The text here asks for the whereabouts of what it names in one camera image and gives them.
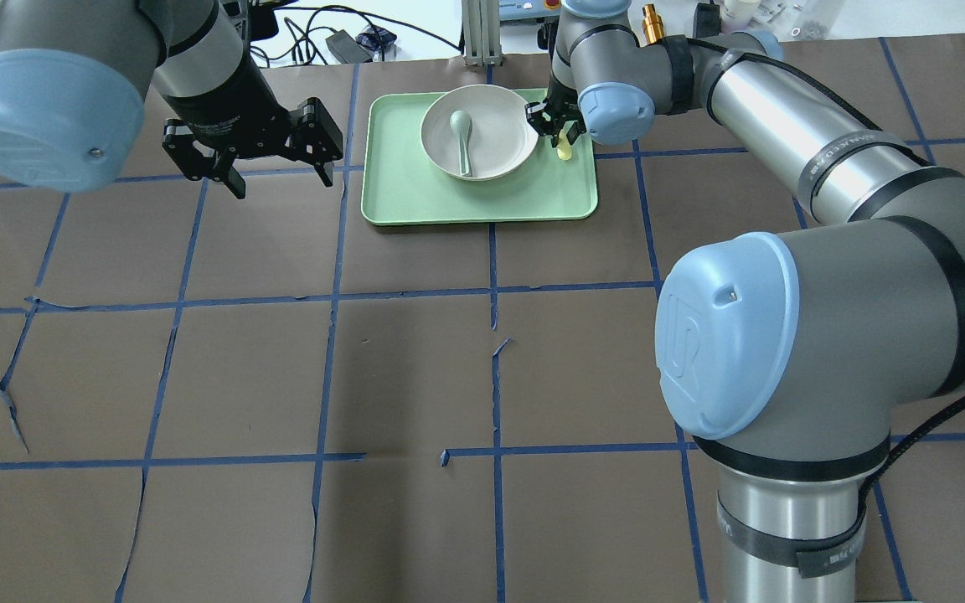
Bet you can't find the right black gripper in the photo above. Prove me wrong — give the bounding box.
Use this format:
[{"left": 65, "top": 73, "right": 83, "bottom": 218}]
[{"left": 524, "top": 88, "right": 585, "bottom": 149}]

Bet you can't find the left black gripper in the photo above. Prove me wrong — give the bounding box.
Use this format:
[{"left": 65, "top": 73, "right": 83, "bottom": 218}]
[{"left": 162, "top": 54, "right": 344, "bottom": 201}]

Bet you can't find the yellow plastic fork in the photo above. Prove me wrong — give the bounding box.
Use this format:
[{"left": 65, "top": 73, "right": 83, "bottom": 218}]
[{"left": 555, "top": 130, "right": 574, "bottom": 162}]

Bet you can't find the white round plate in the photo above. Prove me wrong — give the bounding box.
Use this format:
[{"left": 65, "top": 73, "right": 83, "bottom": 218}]
[{"left": 419, "top": 84, "right": 539, "bottom": 182}]

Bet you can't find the pale green spoon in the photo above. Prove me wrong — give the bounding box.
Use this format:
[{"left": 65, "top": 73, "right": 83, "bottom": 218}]
[{"left": 449, "top": 110, "right": 472, "bottom": 177}]

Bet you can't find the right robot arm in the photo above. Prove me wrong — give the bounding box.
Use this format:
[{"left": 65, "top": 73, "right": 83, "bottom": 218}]
[{"left": 526, "top": 1, "right": 965, "bottom": 602}]

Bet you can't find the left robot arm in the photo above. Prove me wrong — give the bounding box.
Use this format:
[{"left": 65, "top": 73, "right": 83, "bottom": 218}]
[{"left": 0, "top": 1, "right": 343, "bottom": 198}]

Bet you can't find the light green tray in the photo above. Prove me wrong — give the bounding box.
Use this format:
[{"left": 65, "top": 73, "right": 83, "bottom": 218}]
[{"left": 361, "top": 89, "right": 598, "bottom": 226}]

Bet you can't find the teach pendant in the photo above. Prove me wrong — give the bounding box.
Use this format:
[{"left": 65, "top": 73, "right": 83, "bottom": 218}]
[{"left": 498, "top": 0, "right": 562, "bottom": 26}]

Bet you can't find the brass cylinder tool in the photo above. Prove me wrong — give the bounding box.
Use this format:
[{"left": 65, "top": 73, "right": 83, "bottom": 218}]
[{"left": 641, "top": 3, "right": 667, "bottom": 45}]

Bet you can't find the black power adapter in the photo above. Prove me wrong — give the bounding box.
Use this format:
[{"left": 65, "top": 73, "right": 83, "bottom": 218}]
[{"left": 325, "top": 29, "right": 373, "bottom": 64}]

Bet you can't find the white cup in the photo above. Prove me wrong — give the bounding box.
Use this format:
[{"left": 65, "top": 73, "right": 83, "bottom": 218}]
[{"left": 720, "top": 0, "right": 761, "bottom": 34}]

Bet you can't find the aluminium frame post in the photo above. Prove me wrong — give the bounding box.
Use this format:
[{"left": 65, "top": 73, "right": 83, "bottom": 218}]
[{"left": 461, "top": 0, "right": 504, "bottom": 66}]

